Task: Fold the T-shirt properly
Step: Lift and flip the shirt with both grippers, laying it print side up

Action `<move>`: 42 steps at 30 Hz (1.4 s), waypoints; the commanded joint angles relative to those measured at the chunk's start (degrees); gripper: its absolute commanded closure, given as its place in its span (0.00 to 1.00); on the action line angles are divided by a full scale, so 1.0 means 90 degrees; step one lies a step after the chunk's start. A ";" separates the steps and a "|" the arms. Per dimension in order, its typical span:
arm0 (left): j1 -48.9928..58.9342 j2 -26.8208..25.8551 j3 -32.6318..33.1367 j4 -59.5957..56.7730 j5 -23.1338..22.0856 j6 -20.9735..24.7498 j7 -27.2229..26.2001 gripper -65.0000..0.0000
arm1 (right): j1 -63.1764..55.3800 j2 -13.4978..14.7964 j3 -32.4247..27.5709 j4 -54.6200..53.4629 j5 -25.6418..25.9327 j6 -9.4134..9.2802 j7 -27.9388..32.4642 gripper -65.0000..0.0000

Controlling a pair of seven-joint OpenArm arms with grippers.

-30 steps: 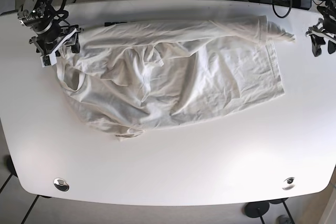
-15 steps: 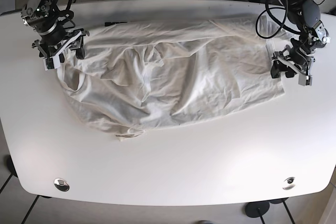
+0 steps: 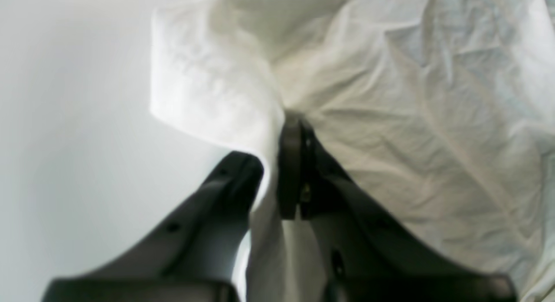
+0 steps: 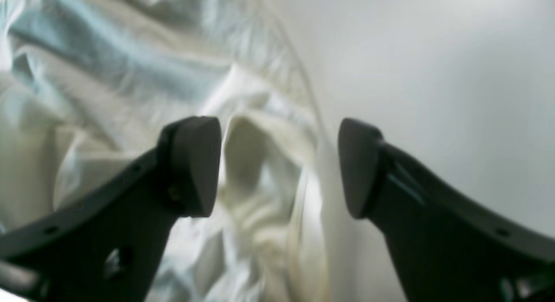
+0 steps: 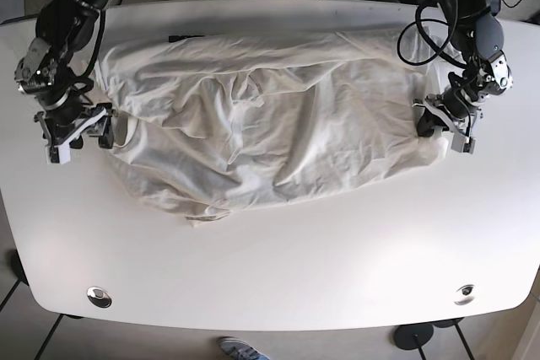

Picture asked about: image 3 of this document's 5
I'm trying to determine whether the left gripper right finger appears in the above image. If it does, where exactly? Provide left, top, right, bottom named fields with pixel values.
left=276, top=113, right=517, bottom=302

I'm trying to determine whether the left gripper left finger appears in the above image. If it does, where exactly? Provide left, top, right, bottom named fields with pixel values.
left=43, top=152, right=262, bottom=302

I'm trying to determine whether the white printed T-shirt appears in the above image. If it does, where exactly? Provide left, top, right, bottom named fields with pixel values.
left=150, top=0, right=555, bottom=302

